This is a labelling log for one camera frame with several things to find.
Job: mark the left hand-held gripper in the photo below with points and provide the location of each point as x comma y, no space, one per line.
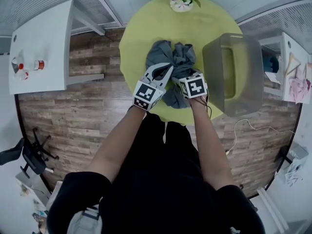
146,92

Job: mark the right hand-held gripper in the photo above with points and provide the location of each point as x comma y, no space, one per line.
195,86

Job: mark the grey clothes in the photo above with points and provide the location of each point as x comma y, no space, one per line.
180,55

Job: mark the grey plastic basket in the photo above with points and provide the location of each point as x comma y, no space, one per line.
248,64

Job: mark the person's right forearm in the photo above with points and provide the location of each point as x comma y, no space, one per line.
212,150

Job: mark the person's left forearm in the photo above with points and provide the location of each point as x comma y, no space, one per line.
114,147

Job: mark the wooden clothes hanger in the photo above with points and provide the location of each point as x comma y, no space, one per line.
290,64
306,68

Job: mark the round yellow-green table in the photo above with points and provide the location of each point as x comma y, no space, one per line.
175,25

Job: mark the teal bag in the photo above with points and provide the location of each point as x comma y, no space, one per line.
271,63

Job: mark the white side table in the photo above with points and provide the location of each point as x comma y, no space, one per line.
285,45
44,38

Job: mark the person's black clothing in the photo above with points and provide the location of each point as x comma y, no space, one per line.
161,184

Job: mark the pink garment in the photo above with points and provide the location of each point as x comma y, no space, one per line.
299,90

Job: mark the red can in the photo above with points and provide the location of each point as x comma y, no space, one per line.
39,64

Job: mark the white crumpled cloth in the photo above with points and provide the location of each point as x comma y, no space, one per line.
295,173

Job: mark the grey packet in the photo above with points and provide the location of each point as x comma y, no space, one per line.
15,64

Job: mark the black office chair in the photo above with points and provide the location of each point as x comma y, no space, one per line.
31,160

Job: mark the white desk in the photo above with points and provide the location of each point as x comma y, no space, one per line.
26,203

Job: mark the white rail frame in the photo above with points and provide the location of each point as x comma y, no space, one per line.
273,208

